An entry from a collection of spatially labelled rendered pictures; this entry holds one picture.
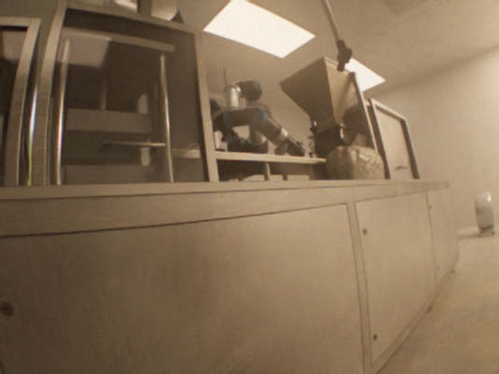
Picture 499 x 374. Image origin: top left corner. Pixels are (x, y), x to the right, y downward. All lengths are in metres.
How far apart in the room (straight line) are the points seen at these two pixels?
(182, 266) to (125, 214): 0.13
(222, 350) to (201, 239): 0.22
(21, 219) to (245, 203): 0.41
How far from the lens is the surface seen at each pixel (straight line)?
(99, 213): 0.46
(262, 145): 2.31
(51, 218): 0.45
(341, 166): 1.18
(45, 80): 0.71
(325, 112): 1.64
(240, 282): 0.56
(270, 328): 0.63
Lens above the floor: 0.71
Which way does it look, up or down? 8 degrees up
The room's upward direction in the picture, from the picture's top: 9 degrees counter-clockwise
